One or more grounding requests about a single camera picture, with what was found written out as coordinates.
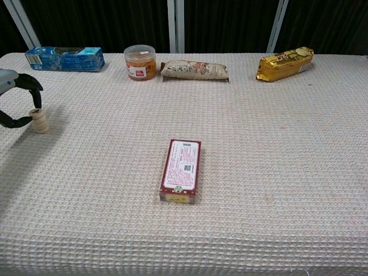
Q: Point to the maroon chocolate bar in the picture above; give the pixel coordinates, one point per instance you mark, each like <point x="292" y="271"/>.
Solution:
<point x="182" y="169"/>

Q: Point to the wooden chess piece dark character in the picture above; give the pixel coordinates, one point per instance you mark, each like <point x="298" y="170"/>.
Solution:
<point x="36" y="112"/>
<point x="38" y="119"/>

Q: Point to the wooden piece with red mark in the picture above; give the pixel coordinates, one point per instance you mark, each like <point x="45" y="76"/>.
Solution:
<point x="40" y="124"/>

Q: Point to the blue cookie box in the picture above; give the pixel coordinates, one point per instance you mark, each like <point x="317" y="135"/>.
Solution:
<point x="66" y="59"/>

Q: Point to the gold snack packet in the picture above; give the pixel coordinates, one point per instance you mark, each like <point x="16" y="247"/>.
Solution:
<point x="284" y="64"/>

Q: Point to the clear plastic snack jar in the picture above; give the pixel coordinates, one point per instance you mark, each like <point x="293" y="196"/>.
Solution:
<point x="141" y="64"/>

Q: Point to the beige snack packet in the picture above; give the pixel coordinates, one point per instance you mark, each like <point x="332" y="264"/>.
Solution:
<point x="192" y="70"/>

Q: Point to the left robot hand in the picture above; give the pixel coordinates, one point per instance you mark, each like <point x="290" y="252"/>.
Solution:
<point x="27" y="80"/>

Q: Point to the black curtain panel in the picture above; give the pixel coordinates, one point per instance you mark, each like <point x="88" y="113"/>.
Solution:
<point x="7" y="34"/>
<point x="327" y="26"/>
<point x="100" y="23"/>
<point x="230" y="26"/>

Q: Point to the grey metal frame post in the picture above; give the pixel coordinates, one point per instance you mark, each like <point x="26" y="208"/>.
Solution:
<point x="21" y="24"/>
<point x="176" y="26"/>
<point x="277" y="26"/>

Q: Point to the beige waffle tablecloth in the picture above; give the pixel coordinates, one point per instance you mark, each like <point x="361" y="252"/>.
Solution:
<point x="201" y="172"/>

